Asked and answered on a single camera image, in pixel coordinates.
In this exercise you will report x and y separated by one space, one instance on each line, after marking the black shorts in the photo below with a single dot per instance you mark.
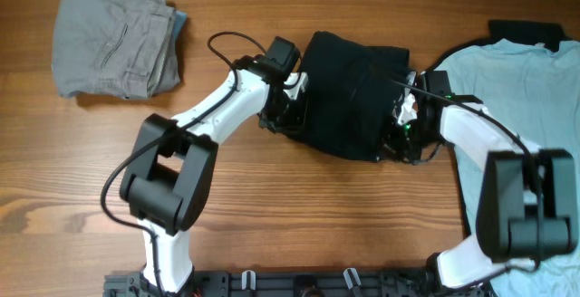
351 93

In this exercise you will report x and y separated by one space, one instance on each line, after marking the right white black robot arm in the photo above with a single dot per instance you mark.
527 211

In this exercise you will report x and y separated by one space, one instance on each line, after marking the folded light blue garment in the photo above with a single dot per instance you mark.
181 18

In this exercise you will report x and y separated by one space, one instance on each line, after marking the black garment under pile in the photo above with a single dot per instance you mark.
515 31

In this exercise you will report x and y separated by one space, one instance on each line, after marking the folded grey trousers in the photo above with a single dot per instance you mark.
122 48

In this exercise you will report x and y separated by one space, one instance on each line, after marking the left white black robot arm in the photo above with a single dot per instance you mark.
169 172

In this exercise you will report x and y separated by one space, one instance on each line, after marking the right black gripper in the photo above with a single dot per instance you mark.
389 144

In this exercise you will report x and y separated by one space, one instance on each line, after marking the light blue t-shirt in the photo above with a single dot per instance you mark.
534 92

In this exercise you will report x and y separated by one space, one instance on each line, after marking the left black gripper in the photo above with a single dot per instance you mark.
297 120

